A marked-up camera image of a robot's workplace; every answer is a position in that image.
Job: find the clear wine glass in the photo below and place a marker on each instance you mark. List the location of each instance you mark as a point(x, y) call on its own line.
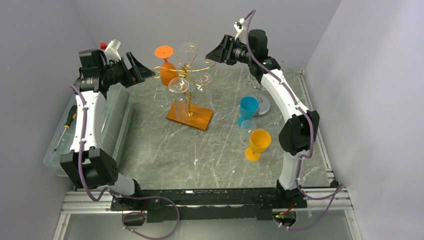
point(188, 54)

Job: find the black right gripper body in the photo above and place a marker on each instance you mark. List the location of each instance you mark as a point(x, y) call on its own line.
point(242, 53)

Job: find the gold wire glass rack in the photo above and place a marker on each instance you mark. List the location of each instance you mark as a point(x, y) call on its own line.
point(200, 116)

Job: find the clear tall glass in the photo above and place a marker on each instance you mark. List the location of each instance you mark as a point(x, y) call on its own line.
point(247, 127)

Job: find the clear plastic storage box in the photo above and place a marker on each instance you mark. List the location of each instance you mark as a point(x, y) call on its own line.
point(114, 129)

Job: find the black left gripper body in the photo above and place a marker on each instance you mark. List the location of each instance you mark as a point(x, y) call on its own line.
point(117, 73)

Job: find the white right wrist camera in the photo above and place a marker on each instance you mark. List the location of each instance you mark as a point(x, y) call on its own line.
point(240, 27)

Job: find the clear pink tinted glass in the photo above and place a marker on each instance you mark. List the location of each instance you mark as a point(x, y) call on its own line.
point(180, 110)

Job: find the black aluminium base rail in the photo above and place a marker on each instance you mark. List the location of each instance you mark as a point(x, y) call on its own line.
point(156, 206)

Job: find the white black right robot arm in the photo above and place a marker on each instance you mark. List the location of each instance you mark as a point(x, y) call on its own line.
point(299, 132)

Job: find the orange plastic goblet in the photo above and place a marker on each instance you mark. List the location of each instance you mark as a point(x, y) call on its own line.
point(167, 70)

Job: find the blue plastic goblet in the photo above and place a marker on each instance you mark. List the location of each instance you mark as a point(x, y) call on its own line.
point(248, 108)

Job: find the chrome wire glass rack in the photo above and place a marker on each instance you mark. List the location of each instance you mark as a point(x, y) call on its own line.
point(258, 93)

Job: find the yellow plastic goblet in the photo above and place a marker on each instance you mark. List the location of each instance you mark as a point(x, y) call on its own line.
point(259, 141)

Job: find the clear small glass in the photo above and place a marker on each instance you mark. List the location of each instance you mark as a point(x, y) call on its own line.
point(203, 92)

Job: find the black yellow screwdriver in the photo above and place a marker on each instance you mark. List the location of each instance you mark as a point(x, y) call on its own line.
point(71, 116)

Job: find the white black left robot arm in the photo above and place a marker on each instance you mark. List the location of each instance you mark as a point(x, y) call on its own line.
point(87, 164)

